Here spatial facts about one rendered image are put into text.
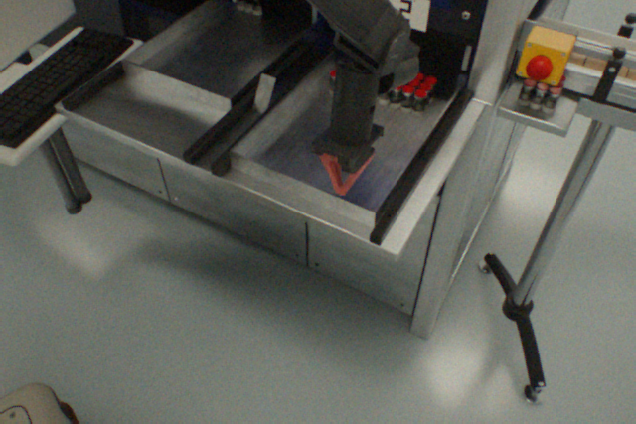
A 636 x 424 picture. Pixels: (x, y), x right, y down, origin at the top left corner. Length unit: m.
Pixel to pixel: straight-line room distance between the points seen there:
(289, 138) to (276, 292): 0.92
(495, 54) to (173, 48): 0.64
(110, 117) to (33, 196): 1.28
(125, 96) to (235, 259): 0.92
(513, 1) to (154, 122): 0.64
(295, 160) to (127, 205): 1.31
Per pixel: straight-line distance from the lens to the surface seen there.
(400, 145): 0.96
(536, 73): 0.99
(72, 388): 1.80
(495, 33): 1.01
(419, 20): 1.05
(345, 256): 1.61
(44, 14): 1.52
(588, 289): 2.01
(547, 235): 1.47
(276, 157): 0.93
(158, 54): 1.22
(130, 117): 1.07
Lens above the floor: 1.52
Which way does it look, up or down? 47 degrees down
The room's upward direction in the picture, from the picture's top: straight up
